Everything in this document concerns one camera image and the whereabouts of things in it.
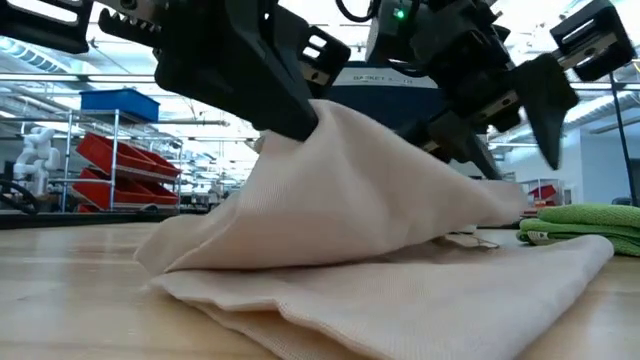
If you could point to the navy white-striped fabric basket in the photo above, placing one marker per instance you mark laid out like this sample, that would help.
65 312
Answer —
385 95

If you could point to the thin black pole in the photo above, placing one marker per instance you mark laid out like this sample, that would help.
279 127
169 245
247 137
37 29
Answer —
624 145

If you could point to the grey metal shelf rack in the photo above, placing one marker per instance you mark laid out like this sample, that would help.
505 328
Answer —
115 130

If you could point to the silver ribbed ceiling duct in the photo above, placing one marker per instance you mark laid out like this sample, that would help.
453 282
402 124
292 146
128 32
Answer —
600 112

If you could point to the small red storage bin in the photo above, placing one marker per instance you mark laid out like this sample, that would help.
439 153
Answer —
544 191

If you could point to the blue storage bin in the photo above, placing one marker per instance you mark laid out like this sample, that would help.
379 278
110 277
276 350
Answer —
120 105

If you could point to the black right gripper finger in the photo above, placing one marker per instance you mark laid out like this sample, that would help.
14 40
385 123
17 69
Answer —
550 110
482 155

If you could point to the black aluminium table frame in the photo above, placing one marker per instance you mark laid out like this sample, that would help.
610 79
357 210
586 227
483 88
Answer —
75 220

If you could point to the white jointed robot arm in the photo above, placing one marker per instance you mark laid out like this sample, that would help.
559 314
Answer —
37 155

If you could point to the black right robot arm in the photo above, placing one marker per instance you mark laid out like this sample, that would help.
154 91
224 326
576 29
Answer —
387 37

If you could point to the pale pink woven towel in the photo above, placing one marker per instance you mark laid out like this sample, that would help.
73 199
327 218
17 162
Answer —
375 250

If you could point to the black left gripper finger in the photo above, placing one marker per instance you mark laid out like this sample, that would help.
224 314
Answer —
210 65
280 75

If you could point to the green microfibre towel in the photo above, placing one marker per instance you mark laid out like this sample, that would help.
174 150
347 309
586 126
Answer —
590 225

